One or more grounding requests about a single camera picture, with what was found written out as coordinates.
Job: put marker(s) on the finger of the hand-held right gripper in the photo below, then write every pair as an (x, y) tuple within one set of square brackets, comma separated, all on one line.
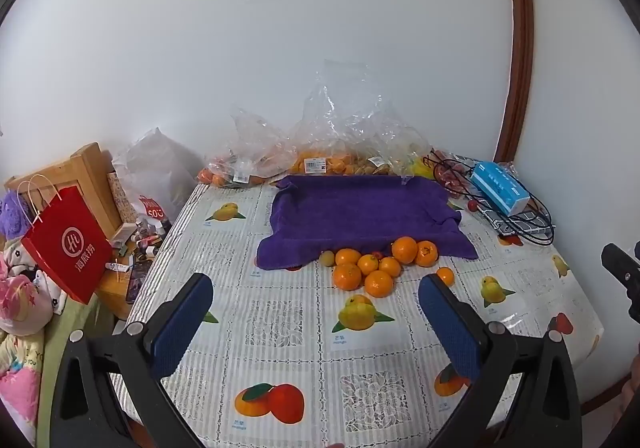
[(620, 265)]

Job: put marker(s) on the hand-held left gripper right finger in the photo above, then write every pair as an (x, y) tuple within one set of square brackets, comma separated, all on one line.
[(450, 323)]

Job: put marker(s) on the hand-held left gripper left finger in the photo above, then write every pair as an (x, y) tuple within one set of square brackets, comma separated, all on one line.
[(182, 323)]

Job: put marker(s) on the small orange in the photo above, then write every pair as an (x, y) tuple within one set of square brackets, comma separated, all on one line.
[(445, 276)]

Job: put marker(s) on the large orange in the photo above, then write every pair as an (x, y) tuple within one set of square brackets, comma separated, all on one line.
[(404, 250)]

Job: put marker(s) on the small green round fruit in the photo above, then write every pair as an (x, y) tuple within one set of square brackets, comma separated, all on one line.
[(327, 258)]

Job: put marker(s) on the pile of red fruits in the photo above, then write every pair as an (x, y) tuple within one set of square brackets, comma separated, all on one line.
[(450, 172)]

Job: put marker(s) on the dark phone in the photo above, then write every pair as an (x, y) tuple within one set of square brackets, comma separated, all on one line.
[(136, 280)]

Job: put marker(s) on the wooden nightstand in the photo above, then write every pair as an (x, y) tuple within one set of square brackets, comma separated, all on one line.
[(112, 293)]

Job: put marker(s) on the clutter of small bottles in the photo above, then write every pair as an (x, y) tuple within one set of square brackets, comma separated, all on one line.
[(142, 240)]

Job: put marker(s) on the dark checkered cloth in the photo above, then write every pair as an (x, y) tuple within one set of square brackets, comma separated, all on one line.
[(495, 220)]

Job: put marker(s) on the purple towel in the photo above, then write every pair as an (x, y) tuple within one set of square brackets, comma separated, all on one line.
[(360, 218)]

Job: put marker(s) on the green bed sheet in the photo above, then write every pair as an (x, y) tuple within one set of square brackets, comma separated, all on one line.
[(55, 378)]

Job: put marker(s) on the red paper bag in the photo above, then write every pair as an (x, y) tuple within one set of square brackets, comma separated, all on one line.
[(65, 248)]

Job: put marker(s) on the blue tissue box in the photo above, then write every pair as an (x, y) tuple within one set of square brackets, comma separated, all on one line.
[(500, 188)]

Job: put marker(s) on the yellow fruit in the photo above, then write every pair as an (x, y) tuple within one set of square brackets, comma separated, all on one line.
[(422, 167)]

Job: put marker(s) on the white plastic bag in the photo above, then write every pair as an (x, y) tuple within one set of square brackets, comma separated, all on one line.
[(160, 162)]

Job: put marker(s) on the pink plush toy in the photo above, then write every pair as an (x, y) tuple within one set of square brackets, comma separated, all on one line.
[(20, 300)]

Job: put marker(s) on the clear bag of oranges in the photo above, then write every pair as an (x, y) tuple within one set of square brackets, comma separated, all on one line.
[(240, 167)]

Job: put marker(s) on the white plush toy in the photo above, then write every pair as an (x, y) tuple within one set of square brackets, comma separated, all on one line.
[(22, 260)]

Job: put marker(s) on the clear bag of longans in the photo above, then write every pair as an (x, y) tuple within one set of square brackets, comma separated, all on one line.
[(385, 162)]

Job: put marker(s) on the purple plush toy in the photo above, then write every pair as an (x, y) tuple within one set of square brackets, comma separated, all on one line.
[(12, 215)]

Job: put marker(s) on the clear bag of kumquats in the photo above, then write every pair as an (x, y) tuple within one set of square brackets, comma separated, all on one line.
[(325, 162)]

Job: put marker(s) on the brown wooden door frame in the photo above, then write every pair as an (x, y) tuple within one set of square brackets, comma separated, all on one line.
[(520, 27)]

